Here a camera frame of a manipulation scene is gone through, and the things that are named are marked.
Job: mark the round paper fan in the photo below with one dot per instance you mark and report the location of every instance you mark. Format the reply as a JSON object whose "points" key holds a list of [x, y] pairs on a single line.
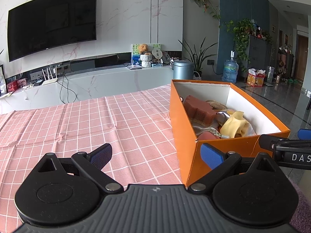
{"points": [[156, 53]]}

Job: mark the red-brown sponge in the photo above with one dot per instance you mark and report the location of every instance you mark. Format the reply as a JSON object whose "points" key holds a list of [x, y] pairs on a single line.
{"points": [[198, 109]]}

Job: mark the brown plush toy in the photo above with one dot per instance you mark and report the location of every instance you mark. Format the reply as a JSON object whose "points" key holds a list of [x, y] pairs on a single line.
{"points": [[216, 104]]}

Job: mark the small blue box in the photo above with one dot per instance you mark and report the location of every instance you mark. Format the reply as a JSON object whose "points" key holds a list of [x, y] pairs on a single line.
{"points": [[157, 64]]}

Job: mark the grey-blue trash can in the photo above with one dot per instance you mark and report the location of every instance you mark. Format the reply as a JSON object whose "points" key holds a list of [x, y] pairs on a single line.
{"points": [[183, 70]]}

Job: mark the pink checked tablecloth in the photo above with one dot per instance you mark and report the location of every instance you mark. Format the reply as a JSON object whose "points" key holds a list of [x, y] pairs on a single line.
{"points": [[97, 121]]}

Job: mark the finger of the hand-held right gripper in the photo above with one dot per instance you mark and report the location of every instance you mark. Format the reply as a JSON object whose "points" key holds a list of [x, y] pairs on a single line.
{"points": [[271, 142], [305, 134]]}

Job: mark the marble television cabinet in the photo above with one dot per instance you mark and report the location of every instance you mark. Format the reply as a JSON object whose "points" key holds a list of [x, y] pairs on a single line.
{"points": [[102, 82]]}

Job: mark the small black set-top box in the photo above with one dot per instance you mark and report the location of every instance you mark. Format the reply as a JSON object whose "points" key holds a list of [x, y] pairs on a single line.
{"points": [[38, 83]]}

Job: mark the hanging ivy plant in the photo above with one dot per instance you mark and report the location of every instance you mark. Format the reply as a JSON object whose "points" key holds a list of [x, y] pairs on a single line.
{"points": [[204, 1]]}

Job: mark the blue water bottle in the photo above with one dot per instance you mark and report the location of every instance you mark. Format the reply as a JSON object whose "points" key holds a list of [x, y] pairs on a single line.
{"points": [[230, 70]]}

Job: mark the silver flat book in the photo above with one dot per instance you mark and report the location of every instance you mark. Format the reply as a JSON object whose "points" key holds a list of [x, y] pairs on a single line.
{"points": [[133, 66]]}

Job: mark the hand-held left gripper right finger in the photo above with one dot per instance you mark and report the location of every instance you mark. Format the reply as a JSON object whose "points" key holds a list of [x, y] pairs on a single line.
{"points": [[211, 155]]}

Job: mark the black wall television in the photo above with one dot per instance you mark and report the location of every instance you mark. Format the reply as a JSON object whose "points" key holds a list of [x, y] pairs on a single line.
{"points": [[51, 21]]}

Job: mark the decorative plate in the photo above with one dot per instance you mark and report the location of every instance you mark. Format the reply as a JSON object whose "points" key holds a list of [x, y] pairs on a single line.
{"points": [[165, 57]]}

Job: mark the orange cardboard box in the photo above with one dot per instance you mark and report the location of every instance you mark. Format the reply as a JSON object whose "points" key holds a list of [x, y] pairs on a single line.
{"points": [[184, 131]]}

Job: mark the purple rug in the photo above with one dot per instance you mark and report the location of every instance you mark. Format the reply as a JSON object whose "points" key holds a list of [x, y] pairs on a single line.
{"points": [[301, 211]]}

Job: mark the white router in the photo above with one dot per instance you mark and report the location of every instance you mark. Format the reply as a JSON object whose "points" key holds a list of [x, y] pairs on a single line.
{"points": [[49, 81]]}

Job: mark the trailing green plant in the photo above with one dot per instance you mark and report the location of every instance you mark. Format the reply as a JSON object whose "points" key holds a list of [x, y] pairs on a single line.
{"points": [[240, 31]]}

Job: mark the red gift box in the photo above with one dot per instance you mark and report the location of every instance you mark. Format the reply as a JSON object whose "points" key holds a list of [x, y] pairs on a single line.
{"points": [[12, 86]]}

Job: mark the green landscape painting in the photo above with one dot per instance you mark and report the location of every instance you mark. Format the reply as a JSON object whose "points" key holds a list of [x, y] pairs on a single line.
{"points": [[135, 53]]}

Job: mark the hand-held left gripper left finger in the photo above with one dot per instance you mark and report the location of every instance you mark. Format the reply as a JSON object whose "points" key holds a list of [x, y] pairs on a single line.
{"points": [[102, 155]]}

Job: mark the brown wooden door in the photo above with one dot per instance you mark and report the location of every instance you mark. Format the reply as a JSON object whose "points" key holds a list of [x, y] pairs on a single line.
{"points": [[301, 58]]}

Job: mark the small wicker basket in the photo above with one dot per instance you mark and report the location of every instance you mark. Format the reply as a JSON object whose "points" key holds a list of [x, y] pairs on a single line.
{"points": [[197, 75]]}

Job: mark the yellow paper envelope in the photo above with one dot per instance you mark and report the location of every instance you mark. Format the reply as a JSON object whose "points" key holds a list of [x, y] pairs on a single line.
{"points": [[6, 95]]}

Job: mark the long-leaf potted plant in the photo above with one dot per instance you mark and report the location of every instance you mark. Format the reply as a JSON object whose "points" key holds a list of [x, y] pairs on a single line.
{"points": [[198, 55]]}

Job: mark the pink gift box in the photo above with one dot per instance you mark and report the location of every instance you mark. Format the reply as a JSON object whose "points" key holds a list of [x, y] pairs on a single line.
{"points": [[21, 83]]}

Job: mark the cluttered shoe rack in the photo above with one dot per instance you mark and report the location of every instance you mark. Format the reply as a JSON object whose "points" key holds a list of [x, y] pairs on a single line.
{"points": [[285, 63]]}

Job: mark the black photo frame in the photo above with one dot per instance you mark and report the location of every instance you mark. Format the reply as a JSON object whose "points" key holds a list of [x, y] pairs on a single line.
{"points": [[2, 77]]}

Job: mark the grey-blue cabinet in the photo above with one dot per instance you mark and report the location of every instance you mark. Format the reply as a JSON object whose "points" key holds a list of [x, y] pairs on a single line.
{"points": [[260, 53]]}

